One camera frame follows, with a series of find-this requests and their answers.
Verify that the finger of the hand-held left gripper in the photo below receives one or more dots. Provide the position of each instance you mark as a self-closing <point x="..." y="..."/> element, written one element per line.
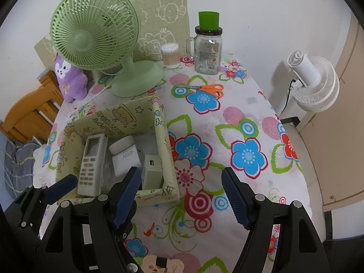
<point x="61" y="187"/>

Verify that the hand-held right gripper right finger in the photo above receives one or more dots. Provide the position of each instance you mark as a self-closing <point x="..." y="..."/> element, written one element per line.
<point x="236" y="196"/>

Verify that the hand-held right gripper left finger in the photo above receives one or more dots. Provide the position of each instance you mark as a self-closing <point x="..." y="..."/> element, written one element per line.
<point x="128" y="193"/>

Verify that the white remote control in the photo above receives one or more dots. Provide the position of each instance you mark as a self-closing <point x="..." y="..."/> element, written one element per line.
<point x="91" y="170"/>

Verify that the yellow cartoon storage box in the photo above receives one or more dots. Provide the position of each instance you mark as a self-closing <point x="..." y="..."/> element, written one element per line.
<point x="119" y="116"/>

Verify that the white charger adapter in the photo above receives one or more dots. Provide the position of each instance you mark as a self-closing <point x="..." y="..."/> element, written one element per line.
<point x="152" y="176"/>

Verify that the white rounded case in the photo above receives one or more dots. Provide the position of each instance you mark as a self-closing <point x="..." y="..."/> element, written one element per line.
<point x="122" y="145"/>

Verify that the grey plaid blanket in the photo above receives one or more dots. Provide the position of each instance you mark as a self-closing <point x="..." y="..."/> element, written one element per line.
<point x="14" y="159"/>

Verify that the floral tablecloth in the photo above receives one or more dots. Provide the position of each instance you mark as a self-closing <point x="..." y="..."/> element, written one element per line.
<point x="250" y="113"/>

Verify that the purple plush toy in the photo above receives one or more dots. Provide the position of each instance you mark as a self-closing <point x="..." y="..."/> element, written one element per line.
<point x="71" y="85"/>

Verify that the beige wooden cabinet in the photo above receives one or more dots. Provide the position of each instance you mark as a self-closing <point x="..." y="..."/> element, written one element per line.
<point x="335" y="148"/>

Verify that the green desk fan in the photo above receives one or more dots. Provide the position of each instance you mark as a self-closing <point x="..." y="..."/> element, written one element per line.
<point x="136" y="79"/>

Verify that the glass mug jar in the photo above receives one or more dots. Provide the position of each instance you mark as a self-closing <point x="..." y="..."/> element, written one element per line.
<point x="206" y="59"/>

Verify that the cotton swab container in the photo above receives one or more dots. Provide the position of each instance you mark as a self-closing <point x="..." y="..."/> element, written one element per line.
<point x="170" y="57"/>

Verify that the white fan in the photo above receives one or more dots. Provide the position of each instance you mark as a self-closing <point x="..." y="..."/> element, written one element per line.
<point x="310" y="68"/>

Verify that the green plastic cup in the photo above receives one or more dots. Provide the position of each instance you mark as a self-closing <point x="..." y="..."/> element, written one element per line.
<point x="209" y="20"/>

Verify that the wooden bed frame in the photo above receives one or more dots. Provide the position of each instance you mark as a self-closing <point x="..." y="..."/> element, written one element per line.
<point x="25" y="111"/>

